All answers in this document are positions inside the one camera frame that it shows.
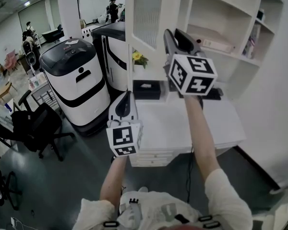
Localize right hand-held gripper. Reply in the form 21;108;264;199
163;28;218;97

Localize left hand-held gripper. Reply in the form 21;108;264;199
106;91;144;157

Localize white cabinet with glass door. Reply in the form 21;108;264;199
125;0;194;66

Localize person's left forearm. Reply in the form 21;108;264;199
99;156;128;203

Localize person's right forearm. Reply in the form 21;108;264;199
183;95;221;181

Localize white desk with drawers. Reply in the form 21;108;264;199
128;80;247;168

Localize black tissue box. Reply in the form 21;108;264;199
133;80;161;100

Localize white flat box on shelf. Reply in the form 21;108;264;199
195;38;236;55

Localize yellow flower potted plant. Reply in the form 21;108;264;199
132;50;149;74

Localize white delivery robot black lid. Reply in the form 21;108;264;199
39;37;111;136

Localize tall black and white robot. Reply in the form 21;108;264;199
91;22;130;98

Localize black keyboard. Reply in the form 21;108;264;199
177;87;222;101

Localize white shelf unit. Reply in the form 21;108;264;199
125;0;284;105

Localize row of upright booklets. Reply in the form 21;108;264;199
242;24;261;59

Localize black office chair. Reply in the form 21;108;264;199
0;166;24;210
0;89;76;162

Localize white side table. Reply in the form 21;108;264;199
28;73;60;110

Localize white perforated box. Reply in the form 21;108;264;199
81;25;100;39

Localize black backpack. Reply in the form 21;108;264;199
11;110;43;153

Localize person's white shirt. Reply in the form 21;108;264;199
72;168;254;230

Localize dark background table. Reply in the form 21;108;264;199
41;24;64;44

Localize grey floor fan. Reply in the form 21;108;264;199
25;51;38;76

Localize wooden table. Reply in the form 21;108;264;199
0;81;17;103

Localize pink chair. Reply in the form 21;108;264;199
4;49;17;70

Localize white cable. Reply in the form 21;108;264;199
13;220;39;230

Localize white frame stand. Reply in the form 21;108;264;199
252;181;288;230

